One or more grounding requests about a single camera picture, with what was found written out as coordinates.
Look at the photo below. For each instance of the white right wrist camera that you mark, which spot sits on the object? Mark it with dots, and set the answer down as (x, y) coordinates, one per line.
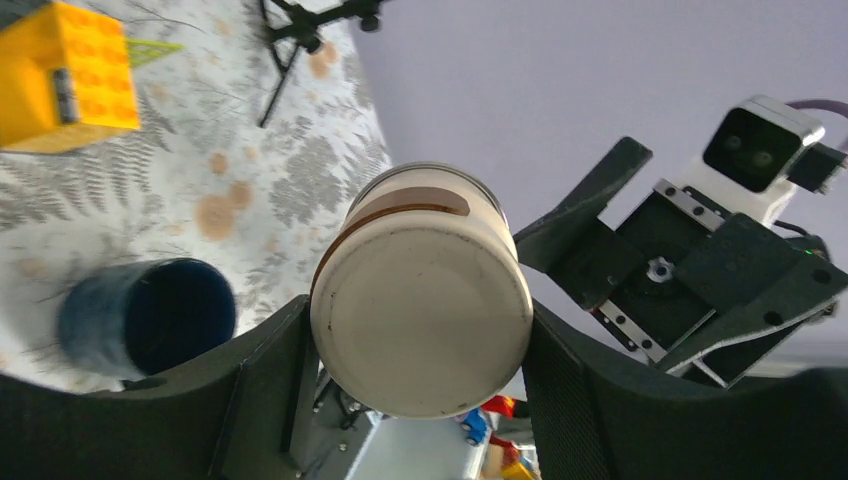
(763, 151)

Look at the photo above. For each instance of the green lattice lego piece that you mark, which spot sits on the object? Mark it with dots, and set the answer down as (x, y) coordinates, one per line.
(142, 52)

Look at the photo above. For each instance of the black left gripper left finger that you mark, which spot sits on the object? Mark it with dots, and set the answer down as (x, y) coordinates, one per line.
(242, 410)

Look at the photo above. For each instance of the yellow lego block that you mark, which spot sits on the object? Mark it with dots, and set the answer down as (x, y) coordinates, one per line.
(66, 81)

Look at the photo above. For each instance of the cream brown steel tumbler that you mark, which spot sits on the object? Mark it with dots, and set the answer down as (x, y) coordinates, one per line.
(419, 308)

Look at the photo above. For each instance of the dark blue mug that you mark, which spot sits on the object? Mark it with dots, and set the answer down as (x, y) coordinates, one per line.
(136, 320)

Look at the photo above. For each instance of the floral table mat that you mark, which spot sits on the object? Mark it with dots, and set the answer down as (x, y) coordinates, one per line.
(200, 178)

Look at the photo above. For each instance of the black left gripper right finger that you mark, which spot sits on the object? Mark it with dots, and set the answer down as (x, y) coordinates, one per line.
(598, 414)

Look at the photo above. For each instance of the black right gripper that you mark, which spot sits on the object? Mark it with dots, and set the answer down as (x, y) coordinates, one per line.
(703, 303)

